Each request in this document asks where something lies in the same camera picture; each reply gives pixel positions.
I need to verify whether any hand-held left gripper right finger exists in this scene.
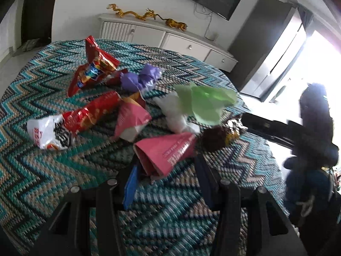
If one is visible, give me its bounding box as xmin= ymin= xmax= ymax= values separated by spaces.
xmin=195 ymin=153 xmax=311 ymax=256

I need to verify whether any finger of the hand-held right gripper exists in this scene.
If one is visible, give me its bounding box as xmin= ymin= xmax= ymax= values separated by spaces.
xmin=241 ymin=113 xmax=303 ymax=134
xmin=246 ymin=127 xmax=296 ymax=150

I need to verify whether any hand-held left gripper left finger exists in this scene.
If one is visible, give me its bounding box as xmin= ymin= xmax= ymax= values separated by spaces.
xmin=32 ymin=158 xmax=142 ymax=256

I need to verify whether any brown and gold wrapper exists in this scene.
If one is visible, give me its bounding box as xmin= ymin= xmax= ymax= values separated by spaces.
xmin=198 ymin=119 xmax=248 ymax=152

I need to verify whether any large pink wrapper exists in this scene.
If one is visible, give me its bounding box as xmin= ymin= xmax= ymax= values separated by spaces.
xmin=133 ymin=132 xmax=199 ymax=180

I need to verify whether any purple wrapper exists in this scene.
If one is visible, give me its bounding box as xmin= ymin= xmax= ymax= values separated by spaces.
xmin=120 ymin=63 xmax=165 ymax=96

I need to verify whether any person's right forearm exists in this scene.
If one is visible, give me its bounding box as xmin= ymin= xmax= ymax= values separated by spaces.
xmin=282 ymin=165 xmax=335 ymax=226

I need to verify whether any green plastic bag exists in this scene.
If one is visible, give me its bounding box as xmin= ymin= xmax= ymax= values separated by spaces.
xmin=174 ymin=83 xmax=238 ymax=126

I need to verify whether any small pink wrapper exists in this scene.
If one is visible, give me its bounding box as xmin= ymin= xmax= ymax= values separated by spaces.
xmin=113 ymin=92 xmax=153 ymax=142

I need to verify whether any white crumpled wrapper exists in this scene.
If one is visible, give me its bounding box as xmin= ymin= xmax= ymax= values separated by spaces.
xmin=153 ymin=91 xmax=201 ymax=134

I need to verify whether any grey refrigerator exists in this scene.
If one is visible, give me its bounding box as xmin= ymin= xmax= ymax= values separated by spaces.
xmin=228 ymin=0 xmax=307 ymax=102

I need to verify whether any red and white snack bag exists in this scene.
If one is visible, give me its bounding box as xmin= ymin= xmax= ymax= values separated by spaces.
xmin=27 ymin=91 xmax=122 ymax=150

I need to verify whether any teal zigzag tablecloth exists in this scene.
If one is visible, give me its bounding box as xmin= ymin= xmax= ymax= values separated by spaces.
xmin=0 ymin=39 xmax=290 ymax=256

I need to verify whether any small gold dragon figurine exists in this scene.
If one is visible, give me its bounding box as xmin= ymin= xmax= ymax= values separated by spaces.
xmin=163 ymin=18 xmax=188 ymax=31

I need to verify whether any white TV cabinet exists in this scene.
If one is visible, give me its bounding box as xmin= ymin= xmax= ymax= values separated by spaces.
xmin=97 ymin=13 xmax=239 ymax=72

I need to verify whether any long gold dragon figurine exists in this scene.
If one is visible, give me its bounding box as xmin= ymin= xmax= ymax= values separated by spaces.
xmin=107 ymin=4 xmax=157 ymax=22

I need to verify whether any dark door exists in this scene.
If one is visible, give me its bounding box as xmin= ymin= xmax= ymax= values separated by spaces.
xmin=21 ymin=0 xmax=62 ymax=44

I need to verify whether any television cable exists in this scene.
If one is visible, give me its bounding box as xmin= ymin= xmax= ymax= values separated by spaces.
xmin=194 ymin=2 xmax=219 ymax=40

